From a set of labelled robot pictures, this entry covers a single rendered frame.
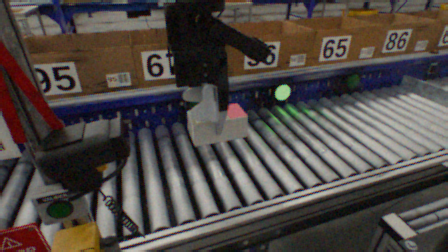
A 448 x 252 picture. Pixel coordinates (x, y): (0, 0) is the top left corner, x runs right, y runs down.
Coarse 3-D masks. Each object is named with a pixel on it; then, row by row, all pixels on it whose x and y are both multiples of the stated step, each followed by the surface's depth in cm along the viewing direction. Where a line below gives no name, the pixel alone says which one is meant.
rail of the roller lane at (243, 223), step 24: (384, 168) 83; (408, 168) 83; (432, 168) 87; (312, 192) 74; (336, 192) 74; (360, 192) 78; (384, 192) 83; (216, 216) 67; (240, 216) 67; (264, 216) 68; (288, 216) 72; (312, 216) 76; (144, 240) 61; (168, 240) 61; (192, 240) 64; (216, 240) 66; (240, 240) 70
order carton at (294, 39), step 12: (228, 24) 130; (240, 24) 132; (252, 24) 134; (264, 24) 136; (276, 24) 138; (288, 24) 133; (252, 36) 106; (264, 36) 108; (276, 36) 110; (288, 36) 112; (300, 36) 114; (312, 36) 116; (288, 48) 115; (300, 48) 117; (312, 48) 119; (240, 60) 110; (288, 60) 118; (240, 72) 113; (252, 72) 115; (264, 72) 117
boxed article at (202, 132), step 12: (228, 108) 49; (240, 108) 49; (192, 120) 45; (228, 120) 46; (240, 120) 47; (192, 132) 46; (204, 132) 45; (228, 132) 47; (240, 132) 48; (204, 144) 47
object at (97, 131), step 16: (64, 128) 38; (80, 128) 38; (96, 128) 38; (112, 128) 38; (48, 144) 35; (64, 144) 35; (80, 144) 36; (96, 144) 36; (112, 144) 37; (128, 144) 39; (48, 160) 35; (64, 160) 35; (80, 160) 36; (96, 160) 37; (112, 160) 38; (48, 176) 36; (64, 176) 37; (80, 176) 39; (96, 176) 40; (80, 192) 40
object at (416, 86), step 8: (408, 80) 135; (416, 80) 131; (408, 88) 136; (416, 88) 132; (424, 88) 128; (432, 88) 125; (440, 88) 121; (424, 96) 129; (432, 96) 125; (440, 96) 122; (440, 104) 122
